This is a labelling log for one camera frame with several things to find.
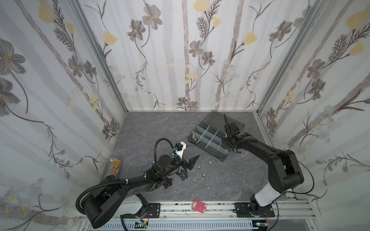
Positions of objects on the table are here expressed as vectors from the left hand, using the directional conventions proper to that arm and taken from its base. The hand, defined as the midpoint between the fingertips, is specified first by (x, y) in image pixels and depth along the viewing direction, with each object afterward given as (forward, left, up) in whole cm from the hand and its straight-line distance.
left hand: (193, 150), depth 77 cm
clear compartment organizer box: (+21, -12, -18) cm, 30 cm away
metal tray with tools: (-1, +50, -17) cm, 53 cm away
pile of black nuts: (-7, +6, -18) cm, 20 cm away
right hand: (+12, -24, -10) cm, 29 cm away
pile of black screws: (-11, +15, -18) cm, 26 cm away
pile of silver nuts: (-3, -4, -17) cm, 18 cm away
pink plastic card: (-24, -2, -17) cm, 30 cm away
